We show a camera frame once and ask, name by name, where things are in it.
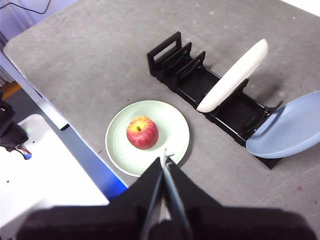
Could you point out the pale green plate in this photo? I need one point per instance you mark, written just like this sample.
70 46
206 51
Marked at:
170 120

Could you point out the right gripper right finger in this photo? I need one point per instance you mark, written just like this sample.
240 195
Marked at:
237 225

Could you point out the cream white plate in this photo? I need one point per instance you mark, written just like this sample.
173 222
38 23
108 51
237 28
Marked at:
232 75

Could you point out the black plate rack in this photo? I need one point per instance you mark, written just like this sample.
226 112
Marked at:
195 85

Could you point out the red apple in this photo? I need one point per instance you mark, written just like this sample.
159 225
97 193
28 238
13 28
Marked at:
142 135

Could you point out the blue plate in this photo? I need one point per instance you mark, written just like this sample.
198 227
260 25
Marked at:
282 130

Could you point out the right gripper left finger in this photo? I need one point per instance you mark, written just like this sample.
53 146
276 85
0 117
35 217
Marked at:
100 222

